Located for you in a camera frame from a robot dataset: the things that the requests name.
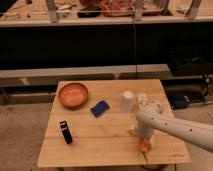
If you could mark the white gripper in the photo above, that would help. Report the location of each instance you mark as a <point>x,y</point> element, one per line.
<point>143,132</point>

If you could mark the orange pepper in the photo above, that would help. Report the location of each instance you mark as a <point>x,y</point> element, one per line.
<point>144,145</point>

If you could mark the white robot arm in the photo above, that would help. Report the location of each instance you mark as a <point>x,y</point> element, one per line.
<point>150,117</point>

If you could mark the orange ceramic bowl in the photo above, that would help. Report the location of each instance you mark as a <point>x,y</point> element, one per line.
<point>73,95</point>

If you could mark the small clear bottle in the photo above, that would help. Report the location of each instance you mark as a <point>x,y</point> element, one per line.
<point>142,100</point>

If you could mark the black bag with blue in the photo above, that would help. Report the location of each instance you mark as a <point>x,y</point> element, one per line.
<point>179,101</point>

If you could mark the blue sponge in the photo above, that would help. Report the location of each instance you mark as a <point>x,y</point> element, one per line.
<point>99,108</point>

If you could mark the wooden table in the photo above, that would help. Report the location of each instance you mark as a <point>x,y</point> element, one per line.
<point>104,140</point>

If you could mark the black rectangular block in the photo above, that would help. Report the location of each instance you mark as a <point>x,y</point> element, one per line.
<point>66,132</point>

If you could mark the long wooden bench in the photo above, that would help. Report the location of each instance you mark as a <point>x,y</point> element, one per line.
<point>51,76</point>

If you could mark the cluttered upper shelf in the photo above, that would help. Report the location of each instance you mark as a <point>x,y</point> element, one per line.
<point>22,13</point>

